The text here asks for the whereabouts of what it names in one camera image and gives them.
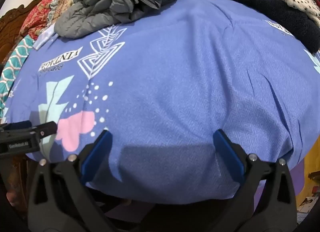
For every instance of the red patterned quilt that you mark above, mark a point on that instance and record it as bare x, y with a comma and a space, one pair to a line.
40, 14

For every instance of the blue printed bed sheet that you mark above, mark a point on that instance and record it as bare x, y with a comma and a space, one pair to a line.
187, 71

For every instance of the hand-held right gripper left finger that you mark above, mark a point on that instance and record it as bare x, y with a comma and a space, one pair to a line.
98, 151

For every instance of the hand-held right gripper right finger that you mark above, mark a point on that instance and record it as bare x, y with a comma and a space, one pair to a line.
226, 151

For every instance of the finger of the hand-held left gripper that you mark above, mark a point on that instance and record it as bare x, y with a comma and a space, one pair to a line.
46, 129
17, 125

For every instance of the grey puffer jacket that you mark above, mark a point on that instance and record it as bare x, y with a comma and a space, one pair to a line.
112, 1

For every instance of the teal wave patterned cloth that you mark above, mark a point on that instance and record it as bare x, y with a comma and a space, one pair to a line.
15, 61

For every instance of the carved wooden headboard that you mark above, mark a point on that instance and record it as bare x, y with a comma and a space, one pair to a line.
10, 29

